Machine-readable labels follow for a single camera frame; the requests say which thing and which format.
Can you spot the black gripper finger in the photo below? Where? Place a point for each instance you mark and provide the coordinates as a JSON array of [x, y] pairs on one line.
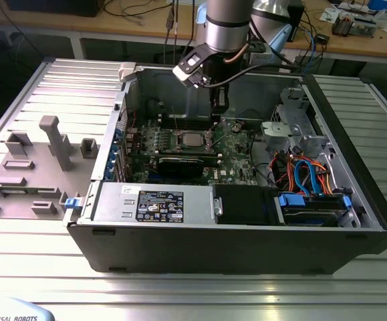
[[220, 107]]

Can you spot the silver CPU plate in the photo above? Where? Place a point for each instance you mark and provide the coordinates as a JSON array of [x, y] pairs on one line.
[[193, 140]]

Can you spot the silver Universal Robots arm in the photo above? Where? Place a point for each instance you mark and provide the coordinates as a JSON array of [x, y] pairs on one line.
[[226, 30]]

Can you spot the CPU socket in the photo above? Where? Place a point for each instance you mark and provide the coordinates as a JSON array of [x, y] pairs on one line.
[[179, 142]]

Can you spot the coin cell battery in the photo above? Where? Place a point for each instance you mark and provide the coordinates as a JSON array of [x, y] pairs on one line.
[[237, 126]]

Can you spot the green motherboard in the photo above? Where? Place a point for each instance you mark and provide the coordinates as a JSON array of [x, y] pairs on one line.
[[233, 147]]

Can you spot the silver metal drive cage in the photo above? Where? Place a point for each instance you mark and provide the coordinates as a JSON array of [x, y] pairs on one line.
[[273, 132]]

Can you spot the black graphics card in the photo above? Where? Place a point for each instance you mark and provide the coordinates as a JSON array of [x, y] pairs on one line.
[[179, 167]]

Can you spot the small black box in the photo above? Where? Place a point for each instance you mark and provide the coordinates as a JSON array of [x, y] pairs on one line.
[[321, 38]]

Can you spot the hard disk in blue carrier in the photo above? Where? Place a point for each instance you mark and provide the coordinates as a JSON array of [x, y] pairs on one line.
[[291, 201]]

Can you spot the blue expansion card retainer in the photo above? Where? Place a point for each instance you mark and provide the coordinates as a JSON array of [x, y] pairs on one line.
[[112, 155]]

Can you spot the white paper sheet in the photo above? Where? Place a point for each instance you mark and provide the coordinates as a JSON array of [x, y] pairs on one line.
[[330, 14]]

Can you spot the finned metal heat sink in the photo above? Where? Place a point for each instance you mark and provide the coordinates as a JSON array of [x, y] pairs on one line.
[[342, 26]]

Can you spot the wooden desk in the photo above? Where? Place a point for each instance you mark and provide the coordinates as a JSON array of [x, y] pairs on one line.
[[89, 25]]

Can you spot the black open PC case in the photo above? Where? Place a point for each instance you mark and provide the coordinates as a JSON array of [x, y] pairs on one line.
[[213, 247]]

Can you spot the grey labelled power supply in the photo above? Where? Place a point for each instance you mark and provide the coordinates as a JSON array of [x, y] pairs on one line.
[[113, 200]]

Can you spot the grey electronic device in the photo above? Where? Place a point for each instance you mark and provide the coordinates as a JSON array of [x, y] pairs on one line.
[[363, 26]]

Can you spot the blue case latch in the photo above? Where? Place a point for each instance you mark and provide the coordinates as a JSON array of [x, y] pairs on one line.
[[72, 203]]

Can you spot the black monitor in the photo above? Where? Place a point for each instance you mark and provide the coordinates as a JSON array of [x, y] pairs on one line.
[[46, 6]]

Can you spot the grey parts rack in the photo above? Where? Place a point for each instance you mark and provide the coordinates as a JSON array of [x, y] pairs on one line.
[[46, 180]]

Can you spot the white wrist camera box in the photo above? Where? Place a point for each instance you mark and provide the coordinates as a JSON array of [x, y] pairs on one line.
[[186, 72]]

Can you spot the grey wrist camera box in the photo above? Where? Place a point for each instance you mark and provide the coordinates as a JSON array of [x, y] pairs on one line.
[[256, 56]]

